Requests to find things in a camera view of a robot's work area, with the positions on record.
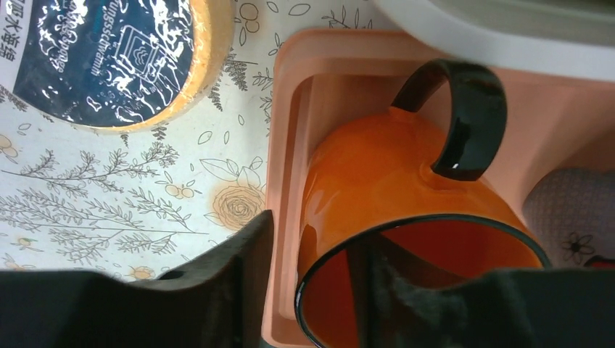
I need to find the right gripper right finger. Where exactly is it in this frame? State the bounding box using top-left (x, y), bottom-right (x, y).
top-left (347, 235), bottom-right (614, 347)

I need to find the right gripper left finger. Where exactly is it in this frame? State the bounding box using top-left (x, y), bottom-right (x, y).
top-left (1, 210), bottom-right (274, 347)

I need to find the orange mug black handle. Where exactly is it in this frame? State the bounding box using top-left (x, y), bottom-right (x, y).
top-left (294, 59), bottom-right (550, 347)

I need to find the small grey mug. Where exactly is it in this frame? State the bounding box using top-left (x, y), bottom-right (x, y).
top-left (522, 167), bottom-right (614, 268)

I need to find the floral tablecloth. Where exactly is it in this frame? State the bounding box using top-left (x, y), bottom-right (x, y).
top-left (1, 1), bottom-right (392, 281)

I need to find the pink plastic tray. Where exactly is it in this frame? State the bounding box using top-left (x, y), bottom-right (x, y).
top-left (263, 28), bottom-right (614, 347)

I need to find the white rectangular bin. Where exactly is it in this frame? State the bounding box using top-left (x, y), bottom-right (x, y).
top-left (375, 0), bottom-right (614, 82)

